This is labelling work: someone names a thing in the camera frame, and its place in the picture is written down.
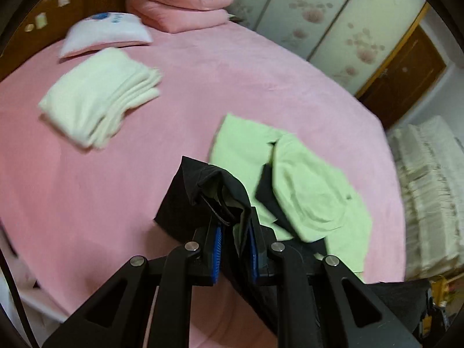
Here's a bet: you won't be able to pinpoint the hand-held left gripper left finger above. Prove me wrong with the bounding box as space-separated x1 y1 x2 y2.
41 221 223 348

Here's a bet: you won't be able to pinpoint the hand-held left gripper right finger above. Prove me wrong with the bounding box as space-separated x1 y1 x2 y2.
248 206 423 348

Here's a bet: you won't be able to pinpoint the light green and black jacket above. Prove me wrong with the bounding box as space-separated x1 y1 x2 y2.
154 113 432 348

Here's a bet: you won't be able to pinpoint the folded cream clothes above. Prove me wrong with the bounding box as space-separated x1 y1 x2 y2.
38 47 162 150

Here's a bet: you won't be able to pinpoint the yellow and black object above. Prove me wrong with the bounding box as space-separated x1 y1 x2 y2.
420 275 454 338

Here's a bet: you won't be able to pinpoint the brown wooden door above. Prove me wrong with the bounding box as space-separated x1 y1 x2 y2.
357 5 447 129

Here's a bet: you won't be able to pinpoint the floral sliding door wardrobe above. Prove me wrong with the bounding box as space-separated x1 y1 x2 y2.
221 0 430 95

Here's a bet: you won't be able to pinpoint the white pillow with blue print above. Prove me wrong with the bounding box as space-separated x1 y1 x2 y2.
59 12 153 59

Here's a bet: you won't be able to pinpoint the folded pink quilt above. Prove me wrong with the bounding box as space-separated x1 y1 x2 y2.
125 0 235 33

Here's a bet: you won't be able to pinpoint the brown wooden headboard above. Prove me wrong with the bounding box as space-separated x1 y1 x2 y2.
0 0 138 80

